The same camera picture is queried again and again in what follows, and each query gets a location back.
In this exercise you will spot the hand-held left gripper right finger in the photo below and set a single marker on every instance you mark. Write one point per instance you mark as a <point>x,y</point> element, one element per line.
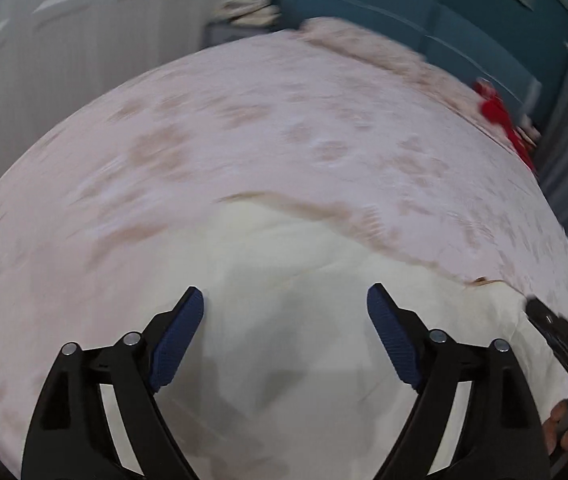
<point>394,345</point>

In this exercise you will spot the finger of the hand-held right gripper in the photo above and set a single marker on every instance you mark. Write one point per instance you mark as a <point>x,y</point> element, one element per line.
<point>564,340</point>

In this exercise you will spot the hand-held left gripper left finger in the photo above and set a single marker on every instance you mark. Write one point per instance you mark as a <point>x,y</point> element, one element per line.
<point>178,340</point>

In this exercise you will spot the cream quilted jacket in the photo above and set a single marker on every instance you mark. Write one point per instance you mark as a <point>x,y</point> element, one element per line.
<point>289,270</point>

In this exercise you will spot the pile of cream clothes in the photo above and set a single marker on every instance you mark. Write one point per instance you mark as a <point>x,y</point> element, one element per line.
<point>249,7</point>

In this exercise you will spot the plush toys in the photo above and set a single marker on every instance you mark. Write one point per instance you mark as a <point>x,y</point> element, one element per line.
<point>529,130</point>

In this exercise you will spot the pink butterfly bedspread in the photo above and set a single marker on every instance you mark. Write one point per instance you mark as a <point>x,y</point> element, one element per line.
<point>264,125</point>

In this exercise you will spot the red garment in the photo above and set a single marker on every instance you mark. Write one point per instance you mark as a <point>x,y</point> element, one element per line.
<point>496,110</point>

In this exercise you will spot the grey nightstand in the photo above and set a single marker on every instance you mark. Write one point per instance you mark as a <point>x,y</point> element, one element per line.
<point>234,35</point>

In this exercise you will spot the white panelled wardrobe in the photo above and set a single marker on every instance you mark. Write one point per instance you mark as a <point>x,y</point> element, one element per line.
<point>88,35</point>

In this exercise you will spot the blue padded headboard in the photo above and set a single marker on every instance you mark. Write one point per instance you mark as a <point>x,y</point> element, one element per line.
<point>389,0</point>

